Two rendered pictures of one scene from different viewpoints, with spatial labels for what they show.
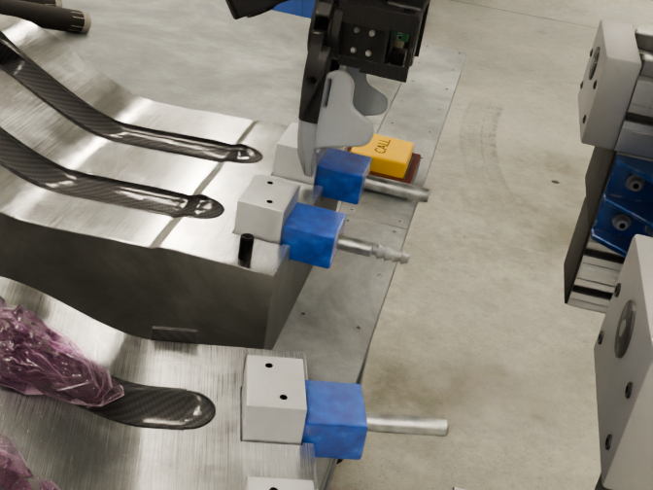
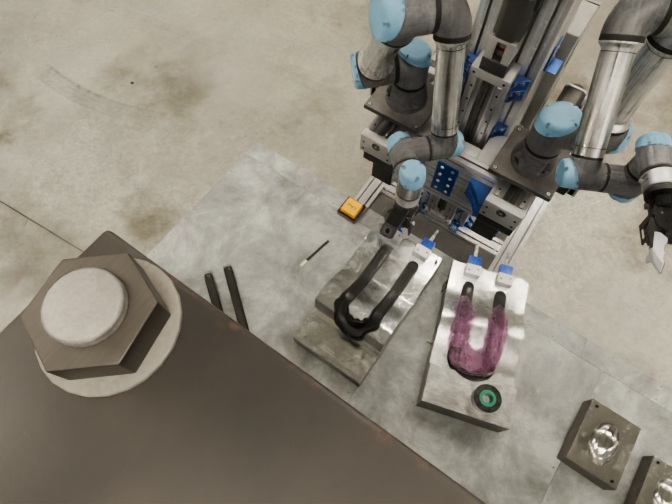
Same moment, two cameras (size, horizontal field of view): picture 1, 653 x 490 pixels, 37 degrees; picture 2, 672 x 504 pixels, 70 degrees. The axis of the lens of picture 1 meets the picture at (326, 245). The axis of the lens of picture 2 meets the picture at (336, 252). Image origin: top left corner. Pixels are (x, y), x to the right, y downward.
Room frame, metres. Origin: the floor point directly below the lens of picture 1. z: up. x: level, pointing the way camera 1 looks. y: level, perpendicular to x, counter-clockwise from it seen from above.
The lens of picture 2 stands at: (0.60, 0.80, 2.38)
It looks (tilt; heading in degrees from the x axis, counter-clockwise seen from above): 65 degrees down; 298
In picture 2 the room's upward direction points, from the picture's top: straight up
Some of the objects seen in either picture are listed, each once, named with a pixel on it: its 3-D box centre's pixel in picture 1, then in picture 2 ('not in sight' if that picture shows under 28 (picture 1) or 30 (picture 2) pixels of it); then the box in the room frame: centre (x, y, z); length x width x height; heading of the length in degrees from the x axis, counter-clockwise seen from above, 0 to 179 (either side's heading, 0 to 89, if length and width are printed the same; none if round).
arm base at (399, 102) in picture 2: not in sight; (407, 87); (0.95, -0.43, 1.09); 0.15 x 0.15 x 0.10
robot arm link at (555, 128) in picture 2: not in sight; (555, 128); (0.45, -0.37, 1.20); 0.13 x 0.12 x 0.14; 19
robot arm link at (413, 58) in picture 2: not in sight; (410, 61); (0.95, -0.42, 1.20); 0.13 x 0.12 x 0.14; 39
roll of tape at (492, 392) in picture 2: not in sight; (486, 399); (0.31, 0.41, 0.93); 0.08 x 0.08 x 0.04
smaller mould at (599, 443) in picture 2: not in sight; (598, 443); (-0.05, 0.35, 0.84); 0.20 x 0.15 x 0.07; 82
